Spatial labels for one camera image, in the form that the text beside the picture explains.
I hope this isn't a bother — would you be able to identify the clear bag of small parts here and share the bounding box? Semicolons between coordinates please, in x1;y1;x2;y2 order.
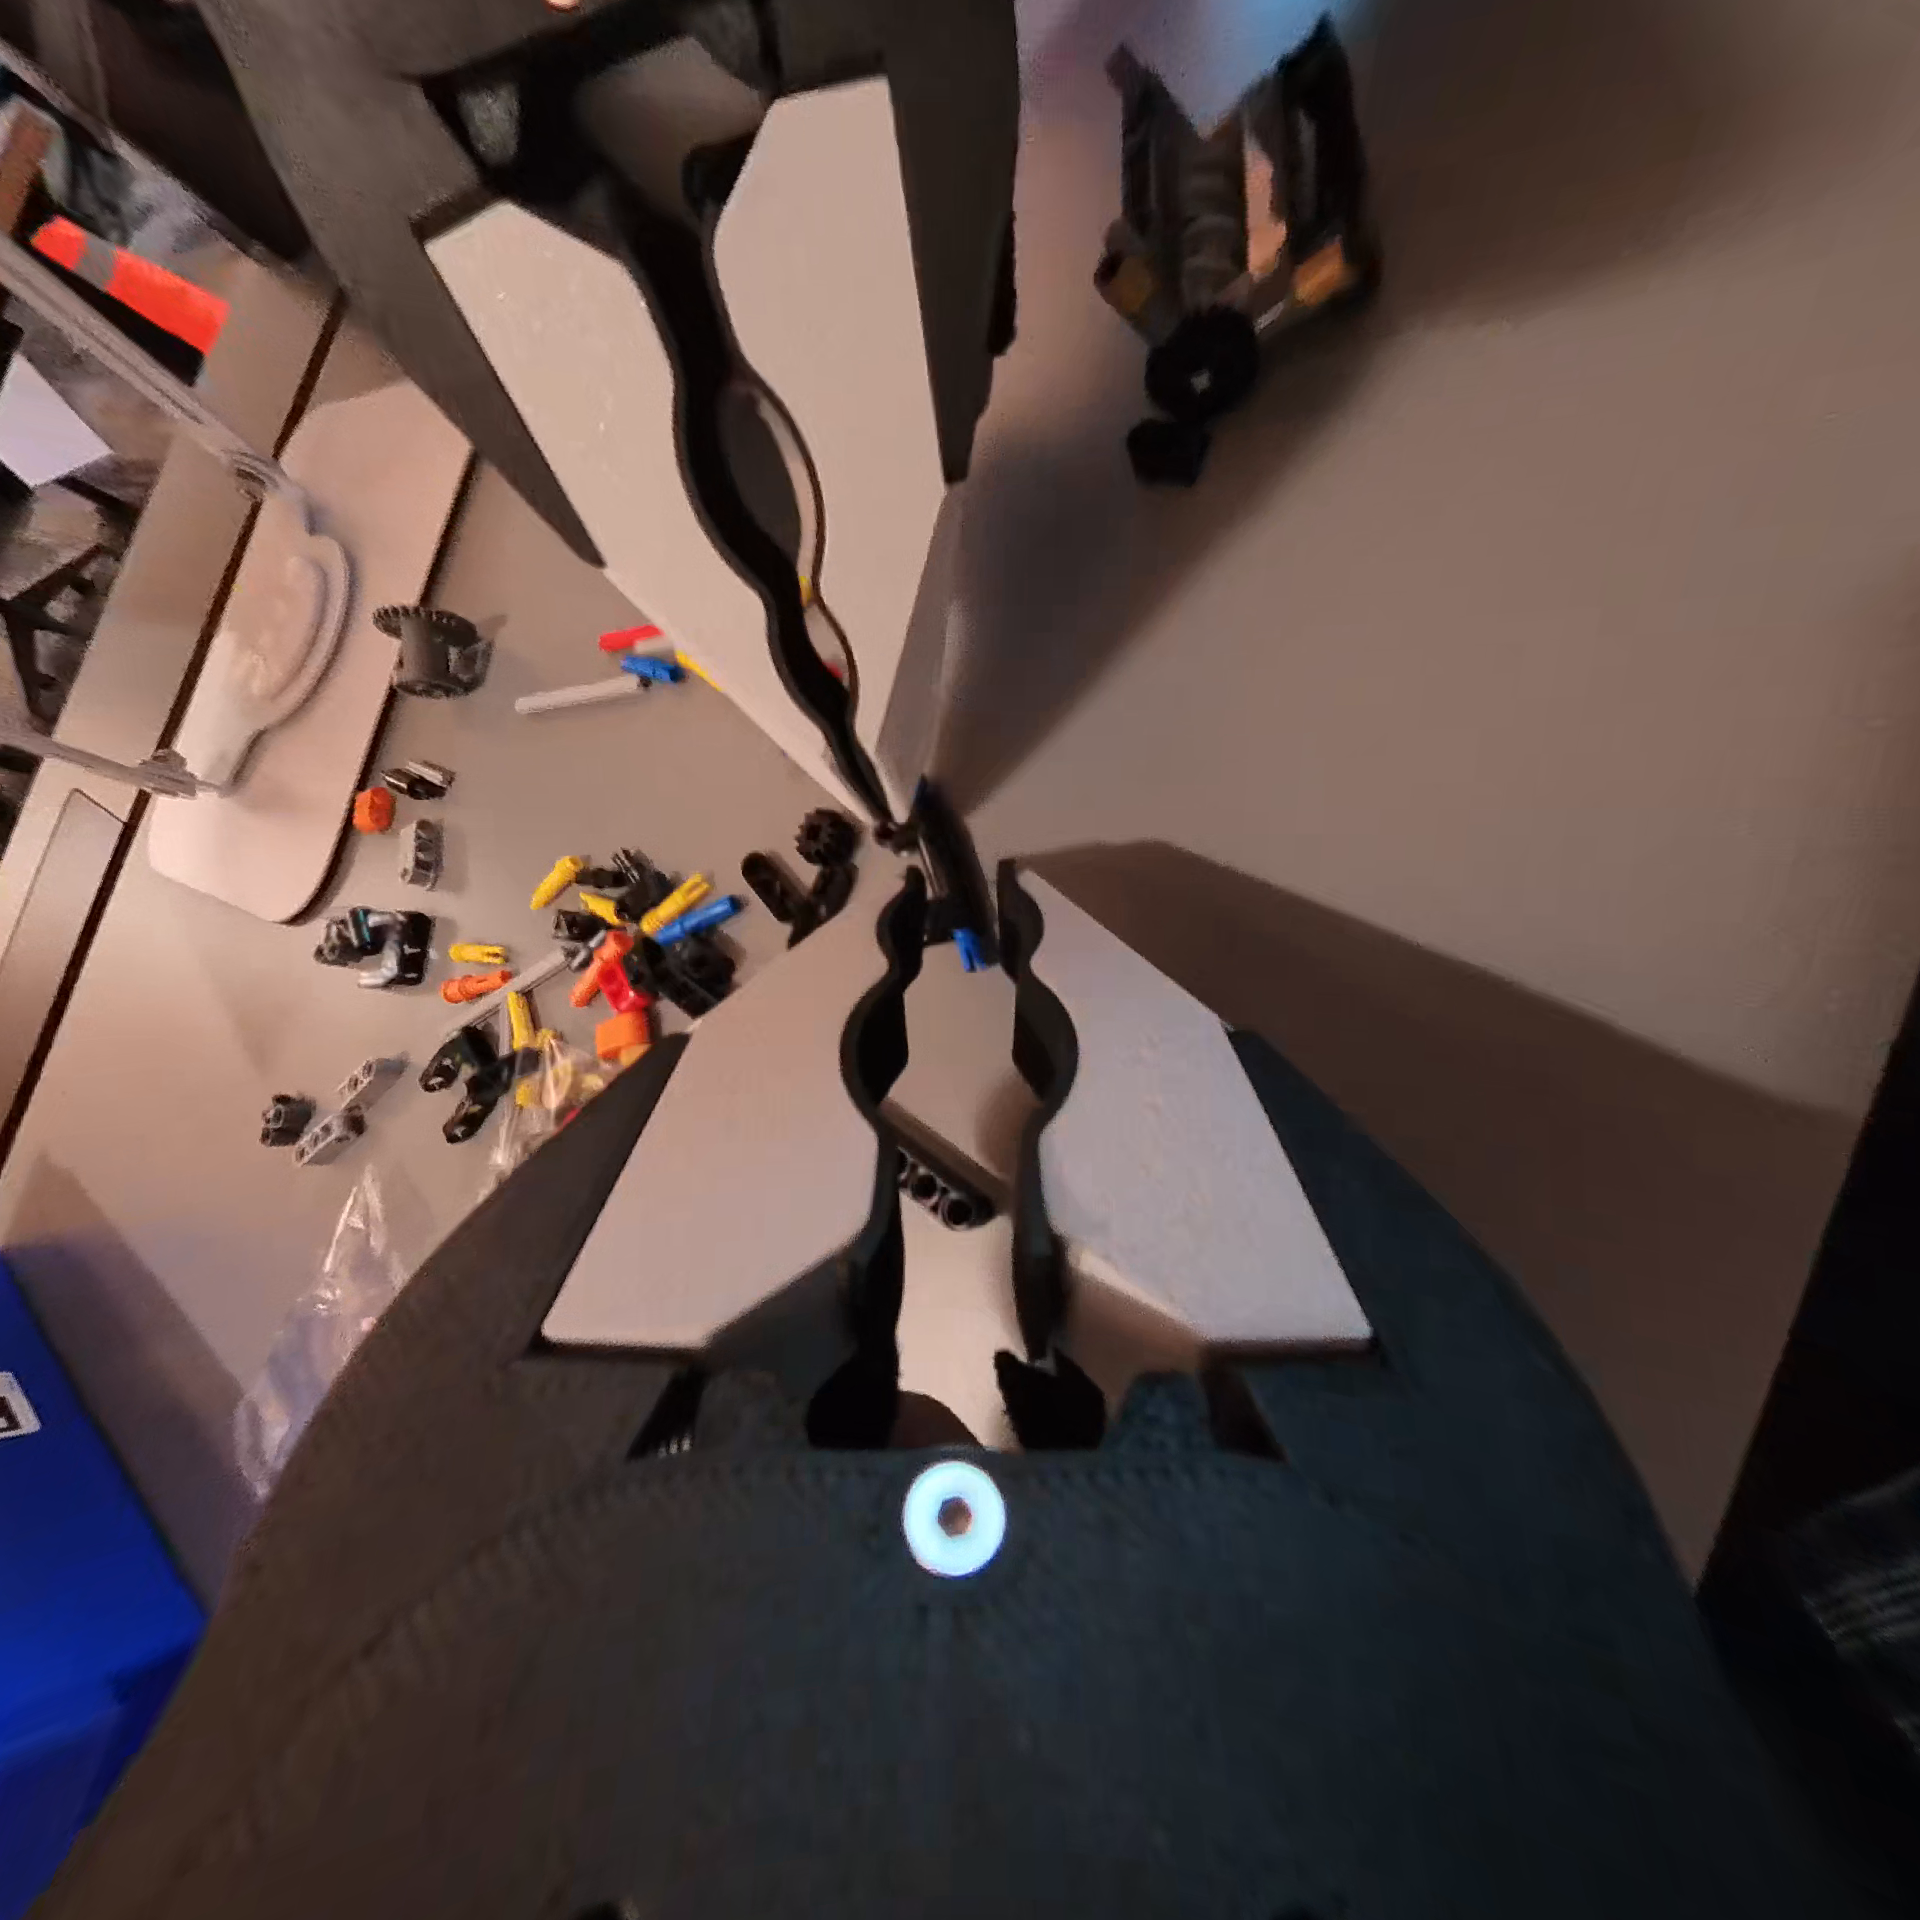
480;1030;642;1187

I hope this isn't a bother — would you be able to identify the grey differential gear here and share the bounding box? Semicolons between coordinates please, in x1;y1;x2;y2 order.
368;602;496;705

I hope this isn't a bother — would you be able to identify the red striped object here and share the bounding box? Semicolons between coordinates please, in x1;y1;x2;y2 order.
30;214;236;350

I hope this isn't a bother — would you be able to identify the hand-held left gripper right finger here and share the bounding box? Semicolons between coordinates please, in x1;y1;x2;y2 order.
989;858;1375;1448

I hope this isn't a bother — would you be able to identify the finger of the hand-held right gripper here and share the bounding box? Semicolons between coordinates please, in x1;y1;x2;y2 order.
718;77;962;802
428;196;900;833

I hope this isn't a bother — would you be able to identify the blue plaid shirt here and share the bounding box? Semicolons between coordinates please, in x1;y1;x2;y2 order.
1793;1474;1920;1705

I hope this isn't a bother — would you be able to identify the empty clear plastic bag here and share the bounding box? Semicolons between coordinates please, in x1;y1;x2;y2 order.
232;1161;436;1502

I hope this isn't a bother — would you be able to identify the black axle with blue pins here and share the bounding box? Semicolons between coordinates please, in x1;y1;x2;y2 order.
900;777;1003;973

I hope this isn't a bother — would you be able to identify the cluster of black connectors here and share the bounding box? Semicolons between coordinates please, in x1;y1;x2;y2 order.
556;845;738;1016

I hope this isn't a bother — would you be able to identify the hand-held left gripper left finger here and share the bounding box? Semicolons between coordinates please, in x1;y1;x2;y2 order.
540;868;929;1448

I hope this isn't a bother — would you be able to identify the partly built lego model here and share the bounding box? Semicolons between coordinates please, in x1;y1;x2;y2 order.
1093;16;1384;412

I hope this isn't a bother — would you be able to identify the blue box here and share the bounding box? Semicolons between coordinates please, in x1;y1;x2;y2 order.
0;1244;204;1920

